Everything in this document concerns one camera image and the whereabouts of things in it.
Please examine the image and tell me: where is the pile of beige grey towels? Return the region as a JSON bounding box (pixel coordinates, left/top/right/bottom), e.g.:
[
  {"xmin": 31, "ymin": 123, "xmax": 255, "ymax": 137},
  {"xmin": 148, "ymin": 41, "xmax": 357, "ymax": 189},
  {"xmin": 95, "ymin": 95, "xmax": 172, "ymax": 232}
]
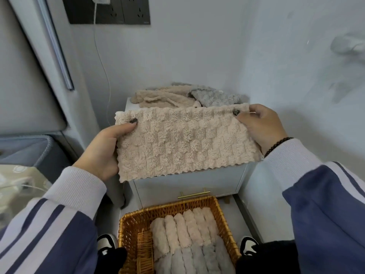
[{"xmin": 130, "ymin": 82, "xmax": 250, "ymax": 109}]

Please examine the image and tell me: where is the person's right hand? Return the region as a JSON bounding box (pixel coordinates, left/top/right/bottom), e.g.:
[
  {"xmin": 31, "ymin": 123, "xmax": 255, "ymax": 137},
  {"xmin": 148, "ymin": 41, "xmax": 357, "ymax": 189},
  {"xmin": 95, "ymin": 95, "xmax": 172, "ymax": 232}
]
[{"xmin": 232, "ymin": 104, "xmax": 289, "ymax": 156}]

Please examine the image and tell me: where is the person's right shoe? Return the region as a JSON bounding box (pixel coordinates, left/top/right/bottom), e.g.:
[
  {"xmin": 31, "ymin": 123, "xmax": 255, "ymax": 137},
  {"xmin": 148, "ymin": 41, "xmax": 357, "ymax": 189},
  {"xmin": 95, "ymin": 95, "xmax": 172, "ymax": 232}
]
[{"xmin": 239, "ymin": 236, "xmax": 259, "ymax": 256}]

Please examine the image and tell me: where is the person's right forearm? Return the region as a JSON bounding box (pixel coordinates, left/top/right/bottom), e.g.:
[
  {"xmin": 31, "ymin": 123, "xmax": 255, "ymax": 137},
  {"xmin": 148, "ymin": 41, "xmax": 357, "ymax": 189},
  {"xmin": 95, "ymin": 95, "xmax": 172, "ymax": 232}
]
[{"xmin": 263, "ymin": 138, "xmax": 365, "ymax": 274}]

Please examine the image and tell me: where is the wide black wall socket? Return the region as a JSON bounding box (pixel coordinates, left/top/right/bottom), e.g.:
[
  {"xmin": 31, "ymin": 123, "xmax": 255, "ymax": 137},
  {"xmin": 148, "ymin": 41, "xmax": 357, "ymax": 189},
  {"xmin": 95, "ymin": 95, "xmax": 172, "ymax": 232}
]
[{"xmin": 62, "ymin": 0, "xmax": 125, "ymax": 25}]

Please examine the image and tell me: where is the person's shoe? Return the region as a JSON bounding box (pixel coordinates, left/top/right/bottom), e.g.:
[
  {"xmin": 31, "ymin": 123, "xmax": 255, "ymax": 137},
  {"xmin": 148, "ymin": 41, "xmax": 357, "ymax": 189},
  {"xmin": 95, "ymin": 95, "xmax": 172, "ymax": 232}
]
[
  {"xmin": 239, "ymin": 236, "xmax": 259, "ymax": 256},
  {"xmin": 96, "ymin": 234, "xmax": 119, "ymax": 256}
]

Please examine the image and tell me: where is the white charging cable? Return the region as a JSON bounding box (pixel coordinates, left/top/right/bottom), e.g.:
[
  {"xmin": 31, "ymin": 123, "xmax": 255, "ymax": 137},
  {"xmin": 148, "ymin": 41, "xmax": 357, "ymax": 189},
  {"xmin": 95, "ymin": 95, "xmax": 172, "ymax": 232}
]
[{"xmin": 0, "ymin": 4, "xmax": 112, "ymax": 193}]

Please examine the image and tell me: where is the single grey towel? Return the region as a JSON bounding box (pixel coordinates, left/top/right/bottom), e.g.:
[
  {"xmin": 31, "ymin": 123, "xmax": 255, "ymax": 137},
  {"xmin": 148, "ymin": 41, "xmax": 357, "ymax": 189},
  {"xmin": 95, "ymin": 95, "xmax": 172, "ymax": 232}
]
[
  {"xmin": 189, "ymin": 85, "xmax": 250, "ymax": 107},
  {"xmin": 214, "ymin": 236, "xmax": 236, "ymax": 274},
  {"xmin": 154, "ymin": 253, "xmax": 173, "ymax": 274},
  {"xmin": 202, "ymin": 244, "xmax": 222, "ymax": 274},
  {"xmin": 191, "ymin": 244, "xmax": 209, "ymax": 274},
  {"xmin": 181, "ymin": 247, "xmax": 197, "ymax": 274},
  {"xmin": 170, "ymin": 248, "xmax": 186, "ymax": 274}
]

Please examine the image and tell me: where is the short gold drawer handle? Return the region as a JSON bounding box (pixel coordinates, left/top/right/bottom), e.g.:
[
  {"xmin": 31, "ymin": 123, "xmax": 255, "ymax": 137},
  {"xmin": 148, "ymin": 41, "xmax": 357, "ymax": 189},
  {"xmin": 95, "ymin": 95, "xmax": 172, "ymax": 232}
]
[{"xmin": 177, "ymin": 187, "xmax": 211, "ymax": 200}]

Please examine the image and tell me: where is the patterned beige bedspread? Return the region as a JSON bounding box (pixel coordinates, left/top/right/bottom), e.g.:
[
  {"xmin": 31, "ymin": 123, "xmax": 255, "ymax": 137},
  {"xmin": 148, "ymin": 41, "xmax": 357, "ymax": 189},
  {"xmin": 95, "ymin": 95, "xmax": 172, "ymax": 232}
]
[{"xmin": 0, "ymin": 164, "xmax": 53, "ymax": 229}]

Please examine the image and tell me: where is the black bead bracelet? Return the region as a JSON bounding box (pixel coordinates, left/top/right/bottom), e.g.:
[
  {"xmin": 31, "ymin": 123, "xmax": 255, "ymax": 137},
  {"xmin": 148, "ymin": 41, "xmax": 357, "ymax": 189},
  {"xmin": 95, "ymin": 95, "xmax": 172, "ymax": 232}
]
[{"xmin": 263, "ymin": 137, "xmax": 294, "ymax": 159}]

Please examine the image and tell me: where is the white nightstand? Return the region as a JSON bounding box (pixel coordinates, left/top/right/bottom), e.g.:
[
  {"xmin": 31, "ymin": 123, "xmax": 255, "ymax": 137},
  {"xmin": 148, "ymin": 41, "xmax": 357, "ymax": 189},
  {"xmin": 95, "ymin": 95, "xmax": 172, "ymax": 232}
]
[{"xmin": 125, "ymin": 97, "xmax": 257, "ymax": 210}]

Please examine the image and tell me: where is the narrow black wall socket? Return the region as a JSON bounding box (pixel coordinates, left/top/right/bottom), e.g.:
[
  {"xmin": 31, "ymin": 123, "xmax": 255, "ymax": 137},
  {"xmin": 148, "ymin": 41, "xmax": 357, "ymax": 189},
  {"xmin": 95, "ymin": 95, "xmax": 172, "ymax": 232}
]
[{"xmin": 120, "ymin": 0, "xmax": 151, "ymax": 25}]

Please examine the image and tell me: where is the person's left shoe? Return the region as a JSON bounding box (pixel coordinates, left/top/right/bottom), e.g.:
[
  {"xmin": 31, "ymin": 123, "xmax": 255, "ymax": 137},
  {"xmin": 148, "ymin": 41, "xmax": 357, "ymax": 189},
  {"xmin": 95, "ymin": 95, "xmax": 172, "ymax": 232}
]
[{"xmin": 96, "ymin": 234, "xmax": 119, "ymax": 256}]

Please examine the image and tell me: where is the silver headboard trim strip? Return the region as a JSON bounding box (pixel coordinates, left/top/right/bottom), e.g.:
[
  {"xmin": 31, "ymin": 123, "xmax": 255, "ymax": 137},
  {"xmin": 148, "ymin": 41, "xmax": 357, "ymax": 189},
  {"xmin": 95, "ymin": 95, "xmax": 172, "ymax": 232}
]
[{"xmin": 35, "ymin": 0, "xmax": 75, "ymax": 91}]

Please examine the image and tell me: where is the person's left hand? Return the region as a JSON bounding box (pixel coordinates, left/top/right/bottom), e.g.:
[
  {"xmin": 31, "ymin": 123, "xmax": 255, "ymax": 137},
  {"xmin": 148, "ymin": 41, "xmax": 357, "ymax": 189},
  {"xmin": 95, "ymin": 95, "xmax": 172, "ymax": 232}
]
[{"xmin": 73, "ymin": 118, "xmax": 139, "ymax": 182}]

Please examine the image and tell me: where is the orange wicker basket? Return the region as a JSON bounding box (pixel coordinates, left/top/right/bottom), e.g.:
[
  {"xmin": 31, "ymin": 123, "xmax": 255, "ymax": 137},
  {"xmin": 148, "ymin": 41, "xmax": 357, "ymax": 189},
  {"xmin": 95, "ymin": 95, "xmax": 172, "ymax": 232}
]
[{"xmin": 117, "ymin": 196, "xmax": 242, "ymax": 274}]

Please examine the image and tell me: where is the person's left forearm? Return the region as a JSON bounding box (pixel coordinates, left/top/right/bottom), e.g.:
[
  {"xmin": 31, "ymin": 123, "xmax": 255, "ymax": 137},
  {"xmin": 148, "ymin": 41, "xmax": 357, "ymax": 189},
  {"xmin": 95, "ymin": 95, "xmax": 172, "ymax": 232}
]
[{"xmin": 0, "ymin": 166, "xmax": 108, "ymax": 274}]

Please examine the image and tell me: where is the grey padded headboard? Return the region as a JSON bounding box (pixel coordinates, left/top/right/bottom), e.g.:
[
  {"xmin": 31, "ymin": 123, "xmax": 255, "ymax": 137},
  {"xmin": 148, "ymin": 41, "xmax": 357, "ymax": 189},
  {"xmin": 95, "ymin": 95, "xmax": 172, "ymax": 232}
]
[{"xmin": 0, "ymin": 0, "xmax": 68, "ymax": 137}]

